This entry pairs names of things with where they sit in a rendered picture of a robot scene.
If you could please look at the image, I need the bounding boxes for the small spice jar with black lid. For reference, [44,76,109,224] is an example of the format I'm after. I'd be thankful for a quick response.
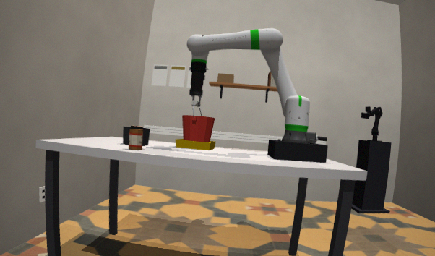
[129,126,143,150]

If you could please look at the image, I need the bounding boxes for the yellow shallow square tray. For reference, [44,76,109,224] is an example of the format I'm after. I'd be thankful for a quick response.
[176,139,216,150]

